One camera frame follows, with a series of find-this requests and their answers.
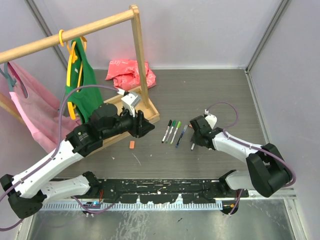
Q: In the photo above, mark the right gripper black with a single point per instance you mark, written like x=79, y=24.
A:
x=195, y=140

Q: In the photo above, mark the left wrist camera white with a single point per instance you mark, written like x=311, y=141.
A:
x=130, y=100

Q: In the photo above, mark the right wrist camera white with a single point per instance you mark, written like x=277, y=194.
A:
x=211, y=119

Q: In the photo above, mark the long white green pen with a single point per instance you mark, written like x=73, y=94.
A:
x=168, y=136

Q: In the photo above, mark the white pen green tip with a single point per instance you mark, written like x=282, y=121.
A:
x=174, y=135

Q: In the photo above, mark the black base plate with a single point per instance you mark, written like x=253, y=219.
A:
x=160, y=191

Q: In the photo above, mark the pink shirt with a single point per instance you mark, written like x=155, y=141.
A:
x=37, y=106

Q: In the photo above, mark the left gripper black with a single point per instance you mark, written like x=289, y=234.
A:
x=141, y=125

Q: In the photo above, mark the blue pen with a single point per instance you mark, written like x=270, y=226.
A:
x=180, y=138

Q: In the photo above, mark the grey blue hanger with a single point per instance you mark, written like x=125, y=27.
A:
x=12, y=80

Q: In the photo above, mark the green tank top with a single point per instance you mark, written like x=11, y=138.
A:
x=82, y=102

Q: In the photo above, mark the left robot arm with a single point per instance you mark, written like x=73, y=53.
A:
x=29, y=190

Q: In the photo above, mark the white pen black tip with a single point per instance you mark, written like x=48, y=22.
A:
x=165, y=134

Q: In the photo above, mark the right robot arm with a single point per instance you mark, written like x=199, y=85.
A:
x=266, y=171

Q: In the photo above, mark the orange eraser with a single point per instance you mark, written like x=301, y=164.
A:
x=132, y=144

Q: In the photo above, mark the white cable duct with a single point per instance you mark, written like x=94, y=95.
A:
x=176, y=206

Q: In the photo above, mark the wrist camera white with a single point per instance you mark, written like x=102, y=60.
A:
x=211, y=119
x=130, y=100

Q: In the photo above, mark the red patterned cloth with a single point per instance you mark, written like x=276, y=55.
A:
x=124, y=73

